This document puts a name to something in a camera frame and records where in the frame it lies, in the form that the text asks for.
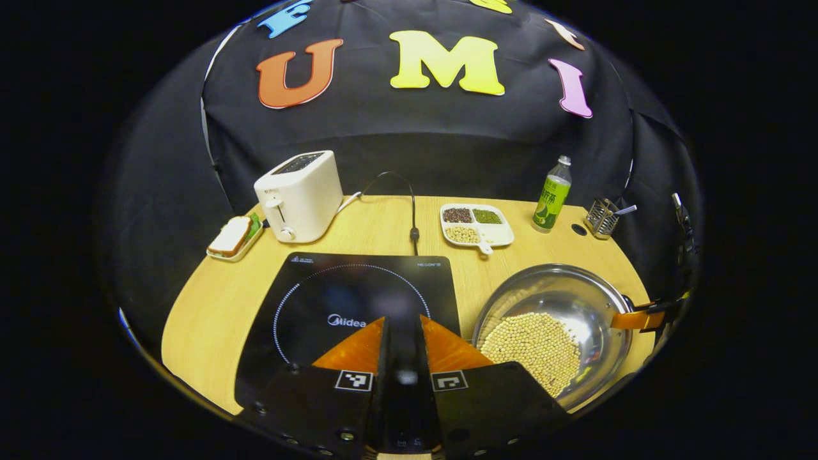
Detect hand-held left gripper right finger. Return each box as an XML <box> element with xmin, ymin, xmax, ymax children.
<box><xmin>404</xmin><ymin>314</ymin><xmax>574</xmax><ymax>458</ymax></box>

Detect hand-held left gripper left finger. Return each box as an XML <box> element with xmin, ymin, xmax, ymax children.
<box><xmin>251</xmin><ymin>316</ymin><xmax>405</xmax><ymax>457</ymax></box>

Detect stainless steel pot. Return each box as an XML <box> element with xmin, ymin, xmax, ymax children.
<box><xmin>472</xmin><ymin>264</ymin><xmax>635</xmax><ymax>411</ymax></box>

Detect black induction cooktop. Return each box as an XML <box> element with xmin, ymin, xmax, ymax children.
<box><xmin>235</xmin><ymin>251</ymin><xmax>462</xmax><ymax>416</ymax></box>

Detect pile of soybeans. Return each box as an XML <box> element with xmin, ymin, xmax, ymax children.
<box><xmin>479</xmin><ymin>312</ymin><xmax>582</xmax><ymax>398</ymax></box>

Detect green label drink bottle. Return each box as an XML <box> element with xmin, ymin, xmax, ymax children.
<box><xmin>531</xmin><ymin>155</ymin><xmax>573</xmax><ymax>234</ymax></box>

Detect white divided dish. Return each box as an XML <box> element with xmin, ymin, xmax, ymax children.
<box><xmin>440</xmin><ymin>203</ymin><xmax>515</xmax><ymax>256</ymax></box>

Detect pale rectangular plate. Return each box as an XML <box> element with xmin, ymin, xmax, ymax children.
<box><xmin>206</xmin><ymin>217</ymin><xmax>265</xmax><ymax>263</ymax></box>

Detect white toaster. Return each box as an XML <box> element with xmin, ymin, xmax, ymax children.
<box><xmin>254</xmin><ymin>150</ymin><xmax>344</xmax><ymax>244</ymax></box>

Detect sandwich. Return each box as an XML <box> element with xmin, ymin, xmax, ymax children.
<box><xmin>208</xmin><ymin>215</ymin><xmax>261</xmax><ymax>257</ymax></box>

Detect metal wire basket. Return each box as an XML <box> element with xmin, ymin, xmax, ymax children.
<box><xmin>585</xmin><ymin>198</ymin><xmax>621</xmax><ymax>240</ymax></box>

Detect black power cable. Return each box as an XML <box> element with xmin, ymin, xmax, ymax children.
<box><xmin>361</xmin><ymin>171</ymin><xmax>421</xmax><ymax>256</ymax></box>

